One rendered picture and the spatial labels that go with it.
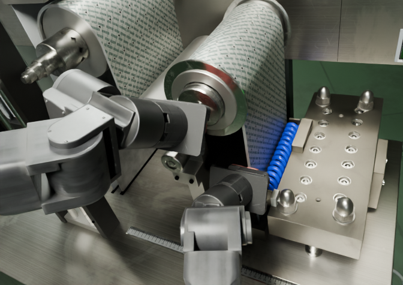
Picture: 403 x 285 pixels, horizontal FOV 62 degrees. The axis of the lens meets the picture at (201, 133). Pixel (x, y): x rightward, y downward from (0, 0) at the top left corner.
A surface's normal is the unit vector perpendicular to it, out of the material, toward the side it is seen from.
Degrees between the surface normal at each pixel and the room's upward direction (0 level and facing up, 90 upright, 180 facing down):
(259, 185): 60
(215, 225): 23
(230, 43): 19
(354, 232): 0
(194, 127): 48
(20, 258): 0
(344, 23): 90
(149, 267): 0
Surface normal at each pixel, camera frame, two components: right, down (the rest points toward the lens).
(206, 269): -0.11, -0.63
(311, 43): -0.43, 0.65
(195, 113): -0.43, -0.01
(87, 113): 0.07, -0.76
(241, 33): 0.24, -0.59
